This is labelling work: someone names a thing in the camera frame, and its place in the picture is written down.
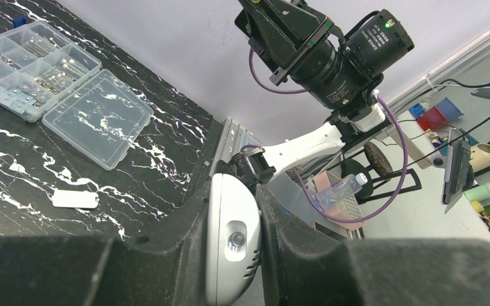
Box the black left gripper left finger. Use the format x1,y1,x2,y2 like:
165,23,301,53
0,184,210,305

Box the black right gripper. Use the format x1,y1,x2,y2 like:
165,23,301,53
236,1,334,85

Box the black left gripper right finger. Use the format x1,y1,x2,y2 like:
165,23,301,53
255,184,490,305

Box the white remote control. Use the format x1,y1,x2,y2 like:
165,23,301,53
205,173,261,305

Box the white remote battery cover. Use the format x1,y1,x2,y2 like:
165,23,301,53
52,189,99,209

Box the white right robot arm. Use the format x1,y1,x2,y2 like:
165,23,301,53
228,1,490,305

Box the clear plastic water bottle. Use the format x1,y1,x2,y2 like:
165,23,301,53
313,171,368,210

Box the background clutter shelf items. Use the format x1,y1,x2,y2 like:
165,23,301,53
363,76,490,250

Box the clear plastic screw organizer box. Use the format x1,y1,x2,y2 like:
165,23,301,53
0,21,153,170

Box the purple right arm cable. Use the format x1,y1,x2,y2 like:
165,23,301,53
241,46,410,224

